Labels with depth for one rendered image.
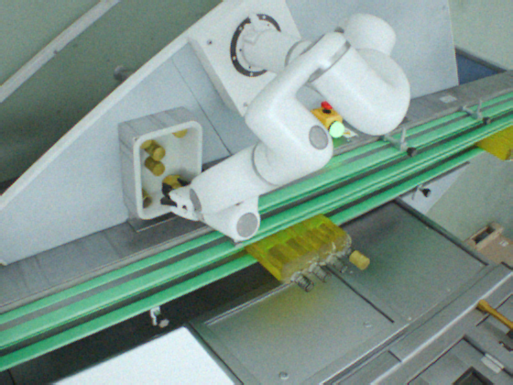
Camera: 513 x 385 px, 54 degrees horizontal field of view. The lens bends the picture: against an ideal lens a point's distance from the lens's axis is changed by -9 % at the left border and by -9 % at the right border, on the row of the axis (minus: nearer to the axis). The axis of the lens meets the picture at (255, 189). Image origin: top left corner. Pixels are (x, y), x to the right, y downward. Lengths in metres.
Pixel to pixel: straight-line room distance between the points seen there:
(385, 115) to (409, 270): 0.94
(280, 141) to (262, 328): 0.68
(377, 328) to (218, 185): 0.67
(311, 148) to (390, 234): 1.03
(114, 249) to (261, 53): 0.57
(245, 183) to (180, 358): 0.53
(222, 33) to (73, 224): 0.57
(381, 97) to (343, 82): 0.06
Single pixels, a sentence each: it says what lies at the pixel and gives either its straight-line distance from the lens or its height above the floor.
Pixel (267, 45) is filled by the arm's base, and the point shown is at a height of 0.89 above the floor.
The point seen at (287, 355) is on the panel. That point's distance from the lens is 1.32.
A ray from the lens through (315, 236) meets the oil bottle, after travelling 1.41.
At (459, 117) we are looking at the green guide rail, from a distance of 2.00.
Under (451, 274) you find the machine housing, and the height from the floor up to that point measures 1.25.
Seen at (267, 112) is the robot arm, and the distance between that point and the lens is 0.78.
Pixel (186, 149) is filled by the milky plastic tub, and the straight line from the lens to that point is 1.31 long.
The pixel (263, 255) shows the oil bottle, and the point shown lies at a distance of 1.36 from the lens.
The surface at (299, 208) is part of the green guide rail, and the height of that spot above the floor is 0.95.
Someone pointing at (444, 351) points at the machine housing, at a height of 1.43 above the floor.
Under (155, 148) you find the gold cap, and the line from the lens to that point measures 1.24.
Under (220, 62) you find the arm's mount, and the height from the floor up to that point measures 0.81.
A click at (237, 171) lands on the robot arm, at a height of 1.15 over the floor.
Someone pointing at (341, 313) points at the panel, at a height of 1.18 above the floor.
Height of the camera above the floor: 1.77
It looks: 39 degrees down
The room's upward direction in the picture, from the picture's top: 128 degrees clockwise
